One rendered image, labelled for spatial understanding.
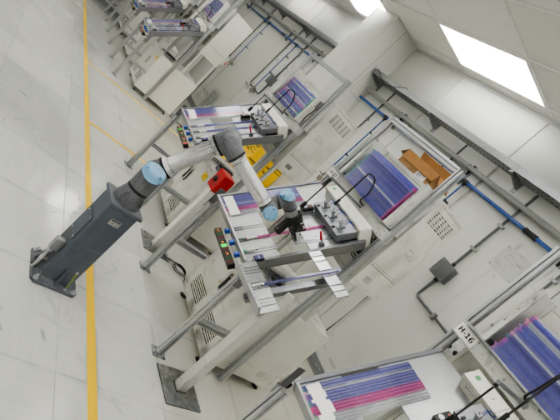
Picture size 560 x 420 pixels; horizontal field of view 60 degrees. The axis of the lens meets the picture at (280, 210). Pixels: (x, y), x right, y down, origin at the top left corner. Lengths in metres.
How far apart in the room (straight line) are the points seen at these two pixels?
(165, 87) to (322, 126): 3.46
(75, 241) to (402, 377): 1.61
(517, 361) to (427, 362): 0.37
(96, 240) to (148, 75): 4.68
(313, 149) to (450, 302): 1.66
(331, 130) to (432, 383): 2.42
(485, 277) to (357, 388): 2.25
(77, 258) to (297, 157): 2.14
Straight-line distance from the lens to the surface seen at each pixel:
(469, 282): 4.16
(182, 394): 2.78
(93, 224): 2.43
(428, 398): 2.19
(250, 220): 2.89
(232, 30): 6.98
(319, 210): 2.91
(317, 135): 4.04
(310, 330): 3.13
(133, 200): 2.39
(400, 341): 4.21
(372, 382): 2.15
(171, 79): 7.01
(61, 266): 2.58
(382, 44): 6.06
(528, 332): 2.24
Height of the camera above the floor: 1.47
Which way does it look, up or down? 10 degrees down
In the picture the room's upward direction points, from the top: 48 degrees clockwise
